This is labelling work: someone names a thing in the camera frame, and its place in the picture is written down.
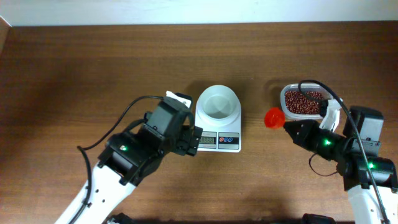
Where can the red adzuki beans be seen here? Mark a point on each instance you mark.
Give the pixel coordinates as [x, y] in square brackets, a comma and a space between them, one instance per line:
[297, 103]

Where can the white digital kitchen scale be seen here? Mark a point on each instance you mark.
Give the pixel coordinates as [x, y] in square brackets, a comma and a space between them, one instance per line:
[220, 135]

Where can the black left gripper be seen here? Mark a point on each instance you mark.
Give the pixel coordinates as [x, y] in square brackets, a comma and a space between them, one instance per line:
[182, 147]

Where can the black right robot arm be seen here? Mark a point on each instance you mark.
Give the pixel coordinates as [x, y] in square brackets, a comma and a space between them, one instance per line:
[369, 180]

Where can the orange measuring scoop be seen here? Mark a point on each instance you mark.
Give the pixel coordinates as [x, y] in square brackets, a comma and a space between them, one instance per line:
[274, 118]

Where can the white round bowl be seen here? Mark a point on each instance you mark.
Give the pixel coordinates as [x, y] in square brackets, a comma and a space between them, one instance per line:
[218, 102]

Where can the clear plastic container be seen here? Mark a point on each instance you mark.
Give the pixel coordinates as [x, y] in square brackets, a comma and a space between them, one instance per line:
[305, 88]

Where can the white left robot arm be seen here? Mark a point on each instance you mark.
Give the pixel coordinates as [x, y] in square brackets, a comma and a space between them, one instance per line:
[100, 195]

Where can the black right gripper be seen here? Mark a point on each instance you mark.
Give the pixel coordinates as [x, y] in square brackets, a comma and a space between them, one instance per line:
[303, 138]

